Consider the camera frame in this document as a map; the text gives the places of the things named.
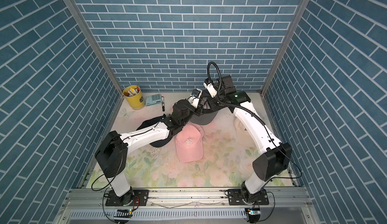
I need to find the black cap with mesh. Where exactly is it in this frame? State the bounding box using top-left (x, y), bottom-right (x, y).
top-left (190, 97), bottom-right (218, 126)

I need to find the pink baseball cap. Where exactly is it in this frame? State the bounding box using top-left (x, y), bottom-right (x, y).
top-left (175, 123), bottom-right (205, 163)

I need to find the black baseball cap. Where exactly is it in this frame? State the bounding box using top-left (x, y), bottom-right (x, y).
top-left (137, 114), bottom-right (172, 148)

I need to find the beige baseball cap with text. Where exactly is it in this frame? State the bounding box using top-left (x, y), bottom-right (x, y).
top-left (233, 117), bottom-right (248, 132)

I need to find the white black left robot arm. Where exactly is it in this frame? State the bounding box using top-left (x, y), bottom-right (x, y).
top-left (95, 98), bottom-right (206, 197)

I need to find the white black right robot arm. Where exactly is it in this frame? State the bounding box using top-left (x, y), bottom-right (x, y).
top-left (205, 62), bottom-right (292, 204)

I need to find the black marker pen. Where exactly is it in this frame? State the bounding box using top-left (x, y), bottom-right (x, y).
top-left (161, 96), bottom-right (165, 112)

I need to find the teal desk calculator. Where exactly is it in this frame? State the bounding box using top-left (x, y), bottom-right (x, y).
top-left (145, 94), bottom-right (162, 107)

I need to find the yellow pen holder cup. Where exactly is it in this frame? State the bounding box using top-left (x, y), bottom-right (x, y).
top-left (123, 85), bottom-right (145, 110)

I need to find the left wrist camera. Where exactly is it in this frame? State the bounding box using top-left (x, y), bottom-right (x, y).
top-left (188, 89), bottom-right (203, 109)

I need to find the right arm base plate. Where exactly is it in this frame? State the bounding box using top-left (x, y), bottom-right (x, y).
top-left (224, 189), bottom-right (269, 205)

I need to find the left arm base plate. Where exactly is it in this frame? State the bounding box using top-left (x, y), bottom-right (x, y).
top-left (104, 189), bottom-right (149, 207)

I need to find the aluminium front rail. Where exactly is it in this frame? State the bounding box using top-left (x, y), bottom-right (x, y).
top-left (54, 187), bottom-right (319, 224)

